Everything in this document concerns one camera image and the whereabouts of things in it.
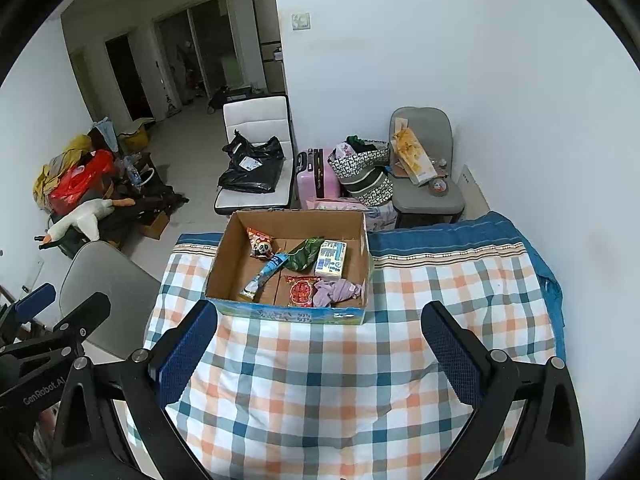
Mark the striped patterned bag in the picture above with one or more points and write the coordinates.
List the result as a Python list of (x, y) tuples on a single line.
[(372, 191)]

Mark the checked blanket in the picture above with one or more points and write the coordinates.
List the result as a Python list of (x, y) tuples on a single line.
[(325, 385)]

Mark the black floor bag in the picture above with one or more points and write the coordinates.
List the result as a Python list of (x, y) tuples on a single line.
[(227, 99)]

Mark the red plastic bag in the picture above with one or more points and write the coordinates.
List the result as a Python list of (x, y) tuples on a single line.
[(80, 177)]

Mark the tape roll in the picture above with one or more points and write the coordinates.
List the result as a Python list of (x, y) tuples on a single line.
[(439, 186)]

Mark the purple cloth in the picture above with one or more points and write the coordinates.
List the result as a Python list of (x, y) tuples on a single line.
[(340, 291)]

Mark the light switch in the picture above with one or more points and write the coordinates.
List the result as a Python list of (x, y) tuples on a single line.
[(301, 21)]

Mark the pink suitcase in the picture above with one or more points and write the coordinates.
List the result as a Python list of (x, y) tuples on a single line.
[(320, 180)]

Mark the yellow paper bag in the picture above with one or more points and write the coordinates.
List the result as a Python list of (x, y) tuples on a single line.
[(412, 152)]

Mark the red snack packet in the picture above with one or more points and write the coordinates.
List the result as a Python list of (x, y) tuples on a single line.
[(300, 291)]

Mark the small milk carton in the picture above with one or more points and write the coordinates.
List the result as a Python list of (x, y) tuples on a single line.
[(331, 259)]

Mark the white goose plush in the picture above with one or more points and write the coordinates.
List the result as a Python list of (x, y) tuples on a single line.
[(85, 217)]

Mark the long blue snack packet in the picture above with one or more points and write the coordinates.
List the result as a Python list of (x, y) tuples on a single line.
[(264, 277)]

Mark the green snack packet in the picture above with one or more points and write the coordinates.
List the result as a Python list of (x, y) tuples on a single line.
[(305, 252)]

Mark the grey shell chair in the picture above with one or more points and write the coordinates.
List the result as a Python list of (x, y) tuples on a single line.
[(105, 285)]

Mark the pink white floral bag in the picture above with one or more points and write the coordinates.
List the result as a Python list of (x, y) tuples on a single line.
[(380, 217)]

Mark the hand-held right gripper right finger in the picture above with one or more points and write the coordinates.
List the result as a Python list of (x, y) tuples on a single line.
[(450, 355)]

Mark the small brown cardboard box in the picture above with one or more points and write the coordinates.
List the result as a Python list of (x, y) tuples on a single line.
[(155, 225)]

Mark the orange brown snack packet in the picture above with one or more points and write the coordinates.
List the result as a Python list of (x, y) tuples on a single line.
[(260, 244)]

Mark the yellow cloth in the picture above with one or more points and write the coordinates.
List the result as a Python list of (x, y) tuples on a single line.
[(75, 146)]

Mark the black plastic bag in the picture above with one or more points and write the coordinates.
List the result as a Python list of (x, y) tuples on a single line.
[(250, 170)]

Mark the white padded chair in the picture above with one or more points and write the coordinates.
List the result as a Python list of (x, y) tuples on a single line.
[(255, 115)]

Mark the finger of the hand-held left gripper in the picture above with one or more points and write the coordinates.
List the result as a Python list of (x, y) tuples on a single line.
[(37, 297), (85, 312)]

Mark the grey padded chair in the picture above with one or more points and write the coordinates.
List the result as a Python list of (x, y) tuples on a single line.
[(430, 125)]

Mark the black suitcase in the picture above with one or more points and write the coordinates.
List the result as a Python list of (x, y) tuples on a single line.
[(70, 241)]

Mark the black white patterned tote bag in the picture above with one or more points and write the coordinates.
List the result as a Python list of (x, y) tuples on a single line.
[(362, 162)]

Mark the light blue cloth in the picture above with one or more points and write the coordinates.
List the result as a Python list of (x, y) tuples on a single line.
[(105, 132)]

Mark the black tripod bundle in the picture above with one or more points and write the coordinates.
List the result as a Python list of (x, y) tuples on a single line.
[(155, 202)]

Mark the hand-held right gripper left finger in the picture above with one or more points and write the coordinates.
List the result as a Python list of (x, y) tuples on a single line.
[(187, 347)]

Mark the printed cardboard box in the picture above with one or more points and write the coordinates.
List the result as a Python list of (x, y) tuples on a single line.
[(285, 316)]

